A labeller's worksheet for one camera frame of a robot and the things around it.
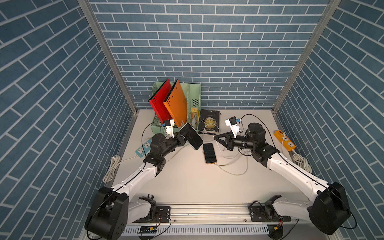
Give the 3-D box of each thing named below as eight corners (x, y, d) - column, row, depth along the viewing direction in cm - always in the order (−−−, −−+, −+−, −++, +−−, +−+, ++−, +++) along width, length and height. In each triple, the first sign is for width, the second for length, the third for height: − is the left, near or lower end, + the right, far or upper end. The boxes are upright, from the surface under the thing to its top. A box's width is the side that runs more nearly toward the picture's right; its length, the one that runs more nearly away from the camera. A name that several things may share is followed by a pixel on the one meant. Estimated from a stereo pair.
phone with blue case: (205, 164, 92) (206, 161, 89) (202, 146, 100) (202, 143, 97) (216, 163, 92) (217, 160, 90) (212, 145, 101) (212, 142, 98)
